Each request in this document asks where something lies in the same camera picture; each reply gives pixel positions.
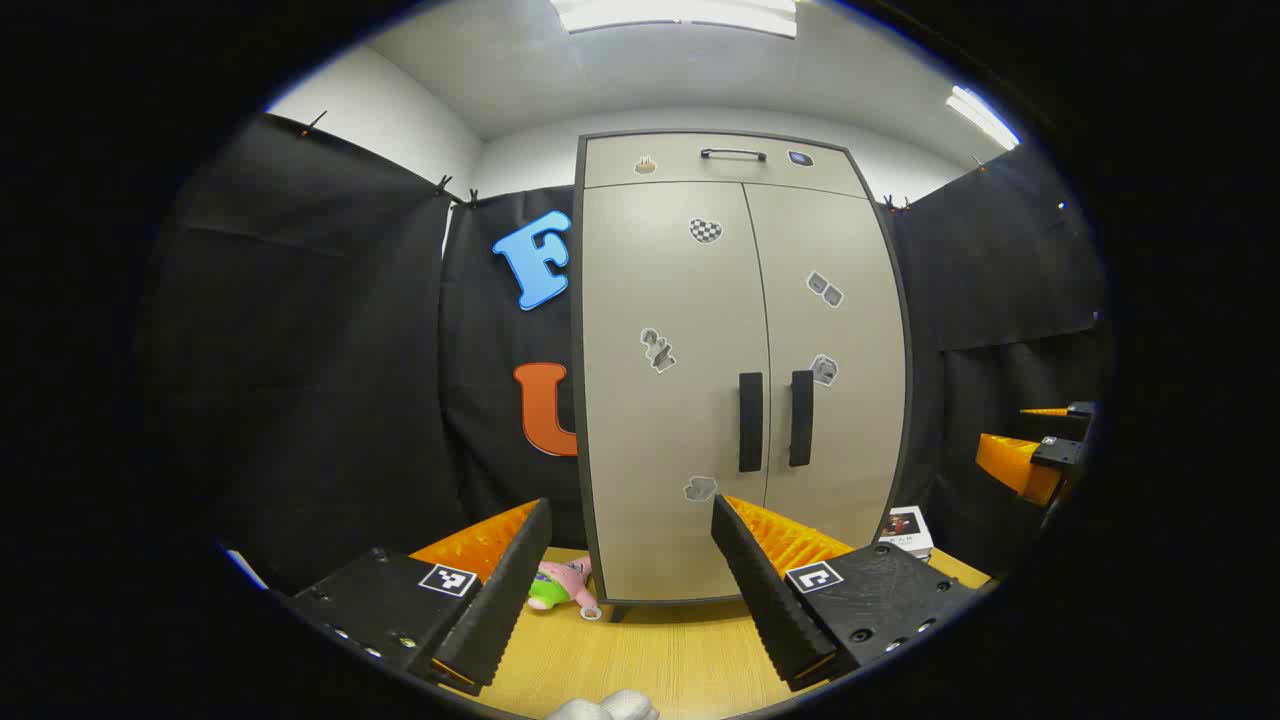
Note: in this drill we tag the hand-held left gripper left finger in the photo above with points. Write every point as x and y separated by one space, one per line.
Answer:
500 600

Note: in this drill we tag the beige double-door shoe cabinet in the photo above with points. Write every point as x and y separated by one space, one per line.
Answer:
578 380

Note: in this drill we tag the wide ceiling light panel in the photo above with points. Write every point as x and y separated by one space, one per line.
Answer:
680 12

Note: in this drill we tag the pink plush toy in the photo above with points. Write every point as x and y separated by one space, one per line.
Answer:
560 580

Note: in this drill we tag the small white printed box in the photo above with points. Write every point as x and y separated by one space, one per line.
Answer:
905 530

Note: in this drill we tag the narrow ceiling light panel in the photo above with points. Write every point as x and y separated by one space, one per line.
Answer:
982 117

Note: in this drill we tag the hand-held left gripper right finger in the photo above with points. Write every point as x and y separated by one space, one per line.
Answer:
765 600

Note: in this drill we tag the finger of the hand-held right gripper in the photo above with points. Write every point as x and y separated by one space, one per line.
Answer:
1010 460
1078 409

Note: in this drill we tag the black backdrop cloth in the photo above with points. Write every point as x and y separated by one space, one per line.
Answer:
330 350

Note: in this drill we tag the beige shoe cabinet door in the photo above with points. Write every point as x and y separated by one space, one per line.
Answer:
660 430
850 400

